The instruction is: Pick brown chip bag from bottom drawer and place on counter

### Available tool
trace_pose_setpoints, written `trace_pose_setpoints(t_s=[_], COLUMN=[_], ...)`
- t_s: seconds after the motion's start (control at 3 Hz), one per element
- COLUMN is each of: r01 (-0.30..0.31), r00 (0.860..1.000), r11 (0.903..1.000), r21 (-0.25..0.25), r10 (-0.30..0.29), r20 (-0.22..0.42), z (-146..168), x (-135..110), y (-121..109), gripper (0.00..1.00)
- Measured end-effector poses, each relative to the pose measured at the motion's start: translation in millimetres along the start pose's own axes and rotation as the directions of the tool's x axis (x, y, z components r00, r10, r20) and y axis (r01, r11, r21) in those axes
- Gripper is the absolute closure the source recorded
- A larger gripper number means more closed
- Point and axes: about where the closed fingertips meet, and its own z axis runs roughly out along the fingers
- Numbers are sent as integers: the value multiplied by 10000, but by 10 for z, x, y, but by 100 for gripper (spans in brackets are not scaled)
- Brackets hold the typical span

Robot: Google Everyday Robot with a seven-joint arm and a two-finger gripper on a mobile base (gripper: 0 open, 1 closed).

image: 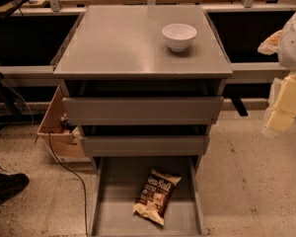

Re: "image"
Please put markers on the grey drawer cabinet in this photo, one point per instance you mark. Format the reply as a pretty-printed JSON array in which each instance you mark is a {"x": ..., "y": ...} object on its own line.
[{"x": 119, "y": 52}]

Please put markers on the white ceramic bowl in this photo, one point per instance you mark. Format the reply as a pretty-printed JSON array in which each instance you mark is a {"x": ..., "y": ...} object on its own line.
[{"x": 178, "y": 37}]

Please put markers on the grey open bottom drawer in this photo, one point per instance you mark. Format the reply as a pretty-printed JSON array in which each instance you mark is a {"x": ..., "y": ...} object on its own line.
[{"x": 119, "y": 182}]

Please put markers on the grey middle drawer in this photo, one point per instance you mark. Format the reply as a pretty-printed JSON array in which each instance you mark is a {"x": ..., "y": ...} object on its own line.
[{"x": 162, "y": 145}]

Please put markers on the black boot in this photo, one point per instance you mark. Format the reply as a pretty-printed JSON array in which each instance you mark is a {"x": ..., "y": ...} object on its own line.
[{"x": 11, "y": 185}]

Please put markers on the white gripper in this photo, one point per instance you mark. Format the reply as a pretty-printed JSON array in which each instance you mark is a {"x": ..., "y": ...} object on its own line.
[{"x": 294, "y": 41}]

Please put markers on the grey top drawer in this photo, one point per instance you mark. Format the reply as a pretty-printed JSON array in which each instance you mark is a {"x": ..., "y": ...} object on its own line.
[{"x": 150, "y": 111}]

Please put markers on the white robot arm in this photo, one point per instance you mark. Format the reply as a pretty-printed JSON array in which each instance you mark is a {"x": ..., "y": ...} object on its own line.
[{"x": 287, "y": 45}]

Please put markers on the brown sea salt chip bag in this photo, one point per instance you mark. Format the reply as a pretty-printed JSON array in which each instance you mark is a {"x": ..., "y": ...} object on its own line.
[{"x": 153, "y": 199}]

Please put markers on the cardboard box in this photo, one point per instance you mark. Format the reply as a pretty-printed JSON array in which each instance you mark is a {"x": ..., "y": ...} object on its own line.
[{"x": 57, "y": 138}]

